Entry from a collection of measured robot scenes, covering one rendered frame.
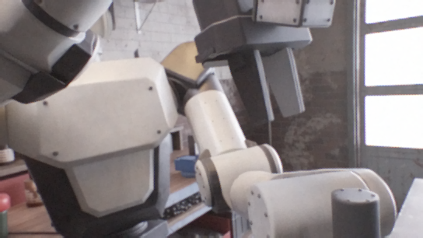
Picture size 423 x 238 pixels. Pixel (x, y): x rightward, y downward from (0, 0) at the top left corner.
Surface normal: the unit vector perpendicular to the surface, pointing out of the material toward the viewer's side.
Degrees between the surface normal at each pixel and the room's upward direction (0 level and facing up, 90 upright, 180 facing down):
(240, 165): 50
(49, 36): 127
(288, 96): 92
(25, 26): 109
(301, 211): 64
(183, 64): 45
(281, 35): 73
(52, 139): 84
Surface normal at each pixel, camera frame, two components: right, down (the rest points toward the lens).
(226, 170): 0.09, -0.54
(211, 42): -0.73, 0.18
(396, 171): -0.57, 0.14
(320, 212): 0.20, -0.19
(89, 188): 0.47, -0.02
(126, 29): 0.82, 0.02
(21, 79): 0.77, -0.23
